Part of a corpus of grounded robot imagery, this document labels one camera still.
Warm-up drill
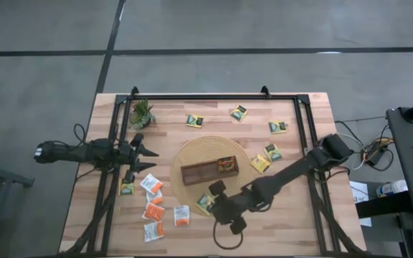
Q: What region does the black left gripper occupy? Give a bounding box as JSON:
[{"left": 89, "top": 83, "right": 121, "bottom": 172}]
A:
[{"left": 120, "top": 133, "right": 160, "bottom": 184}]

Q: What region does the brown wooden compartment tea box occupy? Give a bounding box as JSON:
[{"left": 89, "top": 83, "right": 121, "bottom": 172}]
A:
[{"left": 180, "top": 155, "right": 239, "bottom": 186}]

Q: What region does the round woven straw placemat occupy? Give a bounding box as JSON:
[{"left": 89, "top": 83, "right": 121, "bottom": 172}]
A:
[{"left": 169, "top": 135, "right": 252, "bottom": 218}]

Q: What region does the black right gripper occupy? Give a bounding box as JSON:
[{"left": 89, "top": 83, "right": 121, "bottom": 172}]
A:
[{"left": 208, "top": 178, "right": 248, "bottom": 236}]

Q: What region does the white paper sheet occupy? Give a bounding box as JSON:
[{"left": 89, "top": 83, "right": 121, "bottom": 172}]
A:
[{"left": 348, "top": 181, "right": 373, "bottom": 228}]

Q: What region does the black power adapter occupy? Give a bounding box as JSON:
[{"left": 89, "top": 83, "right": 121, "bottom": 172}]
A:
[{"left": 372, "top": 148, "right": 387, "bottom": 166}]

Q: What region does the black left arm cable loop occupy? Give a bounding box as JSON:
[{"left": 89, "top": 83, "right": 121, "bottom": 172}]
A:
[{"left": 73, "top": 123, "right": 88, "bottom": 145}]

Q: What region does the potted green succulent plant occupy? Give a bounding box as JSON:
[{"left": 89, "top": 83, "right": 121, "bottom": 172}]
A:
[{"left": 129, "top": 99, "right": 157, "bottom": 130}]

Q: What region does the grey metal stand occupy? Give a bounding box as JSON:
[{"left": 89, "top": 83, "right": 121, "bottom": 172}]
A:
[{"left": 0, "top": 142, "right": 35, "bottom": 258}]

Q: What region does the white orange tea packet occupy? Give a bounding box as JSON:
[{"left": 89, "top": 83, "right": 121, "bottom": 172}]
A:
[
  {"left": 143, "top": 221, "right": 165, "bottom": 243},
  {"left": 138, "top": 173, "right": 163, "bottom": 196},
  {"left": 146, "top": 189, "right": 164, "bottom": 206},
  {"left": 173, "top": 204, "right": 191, "bottom": 227}
]

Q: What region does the yellow and black cable bundle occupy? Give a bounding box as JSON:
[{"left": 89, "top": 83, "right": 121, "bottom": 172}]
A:
[{"left": 335, "top": 120, "right": 396, "bottom": 171}]

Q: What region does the black metal table frame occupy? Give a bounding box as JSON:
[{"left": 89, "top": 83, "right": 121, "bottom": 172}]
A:
[{"left": 58, "top": 85, "right": 367, "bottom": 257}]

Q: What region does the green yellow tea packet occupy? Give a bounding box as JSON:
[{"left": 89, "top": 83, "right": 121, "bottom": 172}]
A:
[
  {"left": 195, "top": 193, "right": 217, "bottom": 216},
  {"left": 119, "top": 178, "right": 135, "bottom": 196},
  {"left": 229, "top": 104, "right": 250, "bottom": 123},
  {"left": 186, "top": 114, "right": 204, "bottom": 128},
  {"left": 268, "top": 120, "right": 288, "bottom": 135},
  {"left": 262, "top": 143, "right": 284, "bottom": 163}
]

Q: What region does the black flat bar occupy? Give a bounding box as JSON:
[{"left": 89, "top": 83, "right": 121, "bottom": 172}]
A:
[{"left": 355, "top": 191, "right": 413, "bottom": 219}]

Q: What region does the white plastic bottle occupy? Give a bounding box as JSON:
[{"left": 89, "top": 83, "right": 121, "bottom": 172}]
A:
[{"left": 376, "top": 179, "right": 409, "bottom": 199}]

